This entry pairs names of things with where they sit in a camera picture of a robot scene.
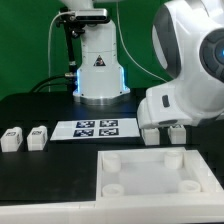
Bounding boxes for grey mounted camera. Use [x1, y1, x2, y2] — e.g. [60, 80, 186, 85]
[75, 8, 108, 23]

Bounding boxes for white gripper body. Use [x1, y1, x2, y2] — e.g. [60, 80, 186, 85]
[137, 85, 196, 129]

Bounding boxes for black cables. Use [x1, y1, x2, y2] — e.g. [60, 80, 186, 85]
[29, 73, 80, 94]

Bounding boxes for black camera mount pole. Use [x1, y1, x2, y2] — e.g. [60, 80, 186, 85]
[56, 14, 85, 75]

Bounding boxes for white square tabletop tray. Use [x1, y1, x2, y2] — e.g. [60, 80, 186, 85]
[96, 147, 224, 200]

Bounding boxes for white U-shaped fence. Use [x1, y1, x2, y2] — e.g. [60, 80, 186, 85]
[0, 192, 224, 224]

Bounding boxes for white sheet with markers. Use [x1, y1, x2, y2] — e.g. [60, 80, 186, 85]
[51, 118, 140, 141]

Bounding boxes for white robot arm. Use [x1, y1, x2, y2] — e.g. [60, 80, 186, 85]
[60, 0, 224, 129]

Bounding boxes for white thin cable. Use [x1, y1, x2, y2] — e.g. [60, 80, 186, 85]
[47, 11, 76, 93]

